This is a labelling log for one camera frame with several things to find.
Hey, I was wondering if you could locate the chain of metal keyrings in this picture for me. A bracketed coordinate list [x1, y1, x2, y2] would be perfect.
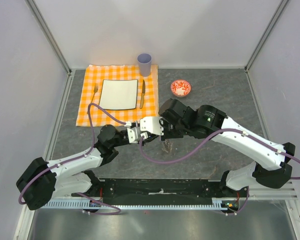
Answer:
[161, 139, 173, 153]

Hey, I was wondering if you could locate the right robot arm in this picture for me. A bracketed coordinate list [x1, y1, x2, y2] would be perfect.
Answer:
[159, 99, 296, 197]

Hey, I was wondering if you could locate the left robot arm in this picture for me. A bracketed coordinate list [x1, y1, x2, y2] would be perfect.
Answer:
[16, 117, 164, 210]

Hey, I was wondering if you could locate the orange checkered cloth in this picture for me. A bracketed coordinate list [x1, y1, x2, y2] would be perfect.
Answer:
[75, 65, 159, 127]

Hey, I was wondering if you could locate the red patterned bowl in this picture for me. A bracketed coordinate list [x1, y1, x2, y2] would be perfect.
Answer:
[170, 79, 192, 98]

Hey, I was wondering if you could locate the white square plate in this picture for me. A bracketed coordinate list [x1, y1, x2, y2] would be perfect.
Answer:
[99, 79, 138, 111]

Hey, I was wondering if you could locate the gold knife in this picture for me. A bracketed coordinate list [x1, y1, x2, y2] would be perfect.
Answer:
[139, 79, 146, 109]

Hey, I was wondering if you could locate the gold fork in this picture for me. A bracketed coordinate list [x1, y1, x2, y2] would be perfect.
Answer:
[88, 83, 99, 105]

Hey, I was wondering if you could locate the lilac plastic cup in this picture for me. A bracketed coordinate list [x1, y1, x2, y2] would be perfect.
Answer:
[137, 53, 152, 77]

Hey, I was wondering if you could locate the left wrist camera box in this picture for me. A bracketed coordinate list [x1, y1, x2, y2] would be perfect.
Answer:
[124, 121, 150, 144]

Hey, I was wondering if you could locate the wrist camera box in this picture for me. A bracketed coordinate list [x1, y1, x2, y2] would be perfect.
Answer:
[140, 116, 164, 136]
[124, 121, 150, 144]

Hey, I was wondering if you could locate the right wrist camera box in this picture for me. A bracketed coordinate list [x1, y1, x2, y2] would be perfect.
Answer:
[140, 116, 164, 136]

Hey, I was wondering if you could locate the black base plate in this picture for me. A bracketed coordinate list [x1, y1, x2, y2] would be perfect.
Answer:
[84, 178, 248, 200]

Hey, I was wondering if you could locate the slotted cable duct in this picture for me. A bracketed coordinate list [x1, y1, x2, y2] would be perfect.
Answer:
[41, 198, 228, 211]

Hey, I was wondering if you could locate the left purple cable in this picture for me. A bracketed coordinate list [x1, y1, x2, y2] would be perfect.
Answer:
[17, 103, 132, 215]

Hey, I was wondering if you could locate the purple cable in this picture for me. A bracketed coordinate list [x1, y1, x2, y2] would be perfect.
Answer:
[17, 103, 132, 215]
[139, 128, 300, 216]

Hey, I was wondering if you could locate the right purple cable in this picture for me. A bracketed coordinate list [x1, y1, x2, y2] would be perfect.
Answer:
[139, 128, 300, 216]

